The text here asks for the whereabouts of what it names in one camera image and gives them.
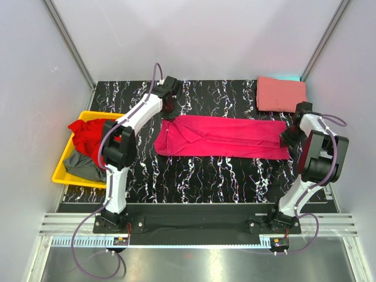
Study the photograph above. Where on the folded salmon pink t shirt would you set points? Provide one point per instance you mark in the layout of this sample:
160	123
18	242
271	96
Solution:
277	95

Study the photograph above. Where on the grey t shirt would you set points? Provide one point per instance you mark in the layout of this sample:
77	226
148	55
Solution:
84	167

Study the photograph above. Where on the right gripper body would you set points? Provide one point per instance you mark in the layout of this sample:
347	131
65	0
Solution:
296	131

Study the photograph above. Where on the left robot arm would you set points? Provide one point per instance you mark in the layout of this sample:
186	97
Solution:
118	149

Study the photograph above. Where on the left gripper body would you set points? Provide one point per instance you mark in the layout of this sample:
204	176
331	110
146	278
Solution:
171	107

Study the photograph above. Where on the magenta pink t shirt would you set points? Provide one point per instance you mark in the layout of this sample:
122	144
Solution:
202	136

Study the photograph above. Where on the left aluminium frame post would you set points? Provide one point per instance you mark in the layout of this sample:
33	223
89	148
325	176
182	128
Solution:
68	41

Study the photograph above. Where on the aluminium frame post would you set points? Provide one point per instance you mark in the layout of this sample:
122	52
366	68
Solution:
68	41
328	33

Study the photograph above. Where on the red t shirt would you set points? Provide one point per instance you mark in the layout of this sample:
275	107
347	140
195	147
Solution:
87	136

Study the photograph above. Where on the folded teal t shirt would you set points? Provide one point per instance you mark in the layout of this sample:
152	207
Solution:
288	77

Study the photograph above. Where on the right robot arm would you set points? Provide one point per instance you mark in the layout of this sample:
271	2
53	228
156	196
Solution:
320	163

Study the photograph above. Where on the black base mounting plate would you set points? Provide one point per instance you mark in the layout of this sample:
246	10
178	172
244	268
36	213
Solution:
192	224

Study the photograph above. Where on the aluminium rail profile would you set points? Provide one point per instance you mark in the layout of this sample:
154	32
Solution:
67	229

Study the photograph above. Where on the right aluminium frame post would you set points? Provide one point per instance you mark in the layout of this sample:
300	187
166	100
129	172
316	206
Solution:
328	33

